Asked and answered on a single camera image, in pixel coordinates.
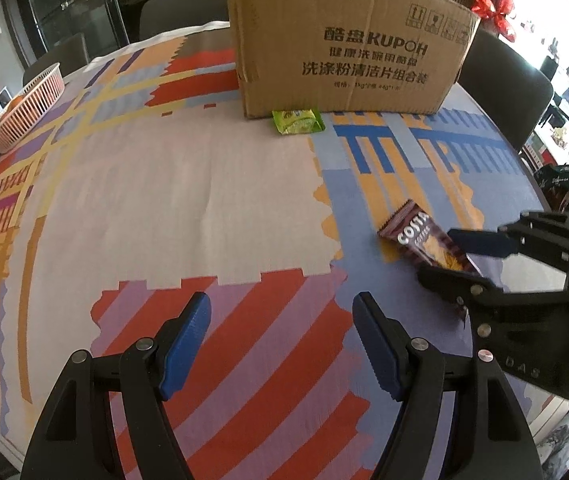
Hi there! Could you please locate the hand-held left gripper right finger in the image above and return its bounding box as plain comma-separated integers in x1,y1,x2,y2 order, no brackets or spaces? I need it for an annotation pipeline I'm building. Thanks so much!
352,291,545,480

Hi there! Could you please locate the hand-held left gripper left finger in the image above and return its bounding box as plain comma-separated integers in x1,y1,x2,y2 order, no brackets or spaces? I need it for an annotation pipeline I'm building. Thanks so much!
20,291,212,480

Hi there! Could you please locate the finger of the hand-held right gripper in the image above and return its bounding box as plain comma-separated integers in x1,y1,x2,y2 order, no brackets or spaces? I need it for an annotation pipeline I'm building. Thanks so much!
446,211,569,274
416,265,569,312

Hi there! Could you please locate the brown coffee snack packet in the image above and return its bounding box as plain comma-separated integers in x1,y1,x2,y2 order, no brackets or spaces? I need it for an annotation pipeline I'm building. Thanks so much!
378,199,485,322

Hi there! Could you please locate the cardboard box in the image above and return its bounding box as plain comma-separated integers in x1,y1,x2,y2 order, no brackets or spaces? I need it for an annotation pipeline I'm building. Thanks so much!
224,0,481,120

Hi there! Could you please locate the dark green printed cloth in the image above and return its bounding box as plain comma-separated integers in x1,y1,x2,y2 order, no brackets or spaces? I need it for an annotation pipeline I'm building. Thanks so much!
535,162,569,217

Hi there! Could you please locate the dark dining chair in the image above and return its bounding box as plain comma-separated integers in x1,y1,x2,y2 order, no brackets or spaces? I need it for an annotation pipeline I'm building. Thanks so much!
457,30,555,153

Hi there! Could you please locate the colourful patterned tablecloth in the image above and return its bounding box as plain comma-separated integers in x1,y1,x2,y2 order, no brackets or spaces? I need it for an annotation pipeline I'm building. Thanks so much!
0,20,560,480

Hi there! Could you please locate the light green candy packet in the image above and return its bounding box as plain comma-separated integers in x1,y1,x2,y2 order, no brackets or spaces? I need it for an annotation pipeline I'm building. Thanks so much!
271,107,326,136

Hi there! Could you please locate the red ribbon bow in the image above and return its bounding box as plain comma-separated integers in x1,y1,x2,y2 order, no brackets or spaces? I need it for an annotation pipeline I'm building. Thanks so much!
471,0,518,41

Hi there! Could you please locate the pink plastic basket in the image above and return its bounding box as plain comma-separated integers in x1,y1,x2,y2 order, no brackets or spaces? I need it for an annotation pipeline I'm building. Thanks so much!
0,62,66,150

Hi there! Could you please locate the grey dining chair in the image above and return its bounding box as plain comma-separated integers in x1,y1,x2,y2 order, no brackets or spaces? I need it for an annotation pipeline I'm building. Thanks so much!
22,32,90,88
139,0,232,42

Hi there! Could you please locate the dark glass cabinet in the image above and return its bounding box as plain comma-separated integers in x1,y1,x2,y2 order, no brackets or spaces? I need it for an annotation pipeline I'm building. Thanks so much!
19,0,130,61

